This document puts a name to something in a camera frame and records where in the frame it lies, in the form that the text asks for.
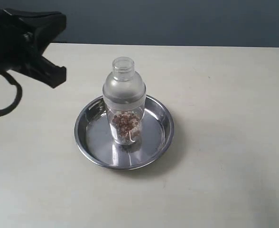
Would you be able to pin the clear plastic shaker bottle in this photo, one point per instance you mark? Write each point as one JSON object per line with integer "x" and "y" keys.
{"x": 124, "y": 95}

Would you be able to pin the round stainless steel tray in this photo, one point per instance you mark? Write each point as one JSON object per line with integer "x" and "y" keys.
{"x": 94, "y": 139}

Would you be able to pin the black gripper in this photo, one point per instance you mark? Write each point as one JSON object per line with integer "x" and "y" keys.
{"x": 23, "y": 32}

